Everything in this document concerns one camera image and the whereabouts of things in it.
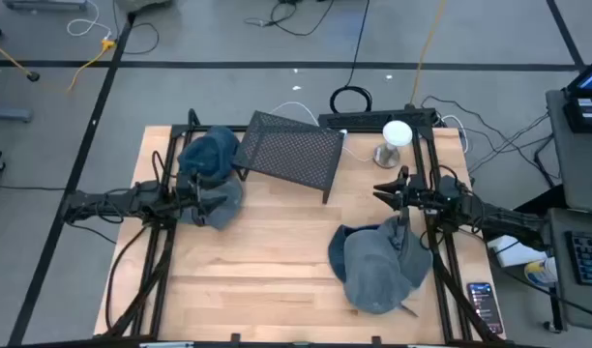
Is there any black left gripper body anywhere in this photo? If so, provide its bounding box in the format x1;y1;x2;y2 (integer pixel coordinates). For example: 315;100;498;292
172;171;204;221

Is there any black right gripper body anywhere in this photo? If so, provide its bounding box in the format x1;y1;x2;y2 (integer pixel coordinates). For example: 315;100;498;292
398;165;440;217

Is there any grey baseball cap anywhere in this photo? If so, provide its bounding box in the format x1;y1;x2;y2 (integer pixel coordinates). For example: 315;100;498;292
341;215;434;316
177;173;246;231

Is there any teal blue fabric hat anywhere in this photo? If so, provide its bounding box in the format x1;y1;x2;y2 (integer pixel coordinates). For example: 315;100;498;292
176;125;242;181

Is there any dark navy fabric hat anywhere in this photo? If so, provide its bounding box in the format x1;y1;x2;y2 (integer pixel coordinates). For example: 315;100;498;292
327;223;382;284

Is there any white mushroom table lamp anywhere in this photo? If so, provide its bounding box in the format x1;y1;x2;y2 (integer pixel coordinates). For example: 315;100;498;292
372;119;414;170

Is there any long black equipment box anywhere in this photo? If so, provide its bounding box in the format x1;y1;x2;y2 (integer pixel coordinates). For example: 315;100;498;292
317;107;438;130

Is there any black perforated metal rack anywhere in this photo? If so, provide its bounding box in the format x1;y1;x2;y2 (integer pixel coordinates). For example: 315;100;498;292
231;109;346;205

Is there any white box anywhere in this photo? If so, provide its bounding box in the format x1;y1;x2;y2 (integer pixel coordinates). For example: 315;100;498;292
486;234;538;269

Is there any black smartphone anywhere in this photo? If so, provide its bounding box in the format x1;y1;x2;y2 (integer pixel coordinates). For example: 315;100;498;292
465;281;505;336

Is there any grey side desk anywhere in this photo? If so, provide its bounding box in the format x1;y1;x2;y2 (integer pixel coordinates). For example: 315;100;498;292
545;88;592;215
547;207;592;334

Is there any black keyboard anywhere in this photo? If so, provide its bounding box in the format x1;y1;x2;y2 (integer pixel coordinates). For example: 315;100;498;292
564;230;592;288

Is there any black laptop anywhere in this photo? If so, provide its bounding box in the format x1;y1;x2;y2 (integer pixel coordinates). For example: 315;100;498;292
563;50;592;135

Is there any black aluminium table frame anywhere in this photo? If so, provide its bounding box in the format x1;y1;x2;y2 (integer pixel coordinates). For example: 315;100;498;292
93;108;508;347

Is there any black cable bundle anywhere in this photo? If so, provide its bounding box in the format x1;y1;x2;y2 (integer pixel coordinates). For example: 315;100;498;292
420;94;553;188

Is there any black hanging cable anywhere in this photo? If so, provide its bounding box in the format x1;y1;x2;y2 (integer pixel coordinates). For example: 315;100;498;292
329;0;374;115

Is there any yellow hanging cable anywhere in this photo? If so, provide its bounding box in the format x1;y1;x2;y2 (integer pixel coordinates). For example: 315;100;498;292
408;0;448;108

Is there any black floor cable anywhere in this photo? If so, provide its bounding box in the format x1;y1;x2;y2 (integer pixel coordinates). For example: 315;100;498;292
243;0;337;38
123;20;161;56

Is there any yellow floor cable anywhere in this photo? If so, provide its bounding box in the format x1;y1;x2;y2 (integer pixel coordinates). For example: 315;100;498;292
65;38;118;94

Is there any yellow cable with black plug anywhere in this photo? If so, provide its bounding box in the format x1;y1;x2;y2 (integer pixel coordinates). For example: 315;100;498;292
0;36;42;83

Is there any white floor cable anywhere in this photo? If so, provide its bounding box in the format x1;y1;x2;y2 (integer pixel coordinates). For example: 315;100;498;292
65;0;113;40

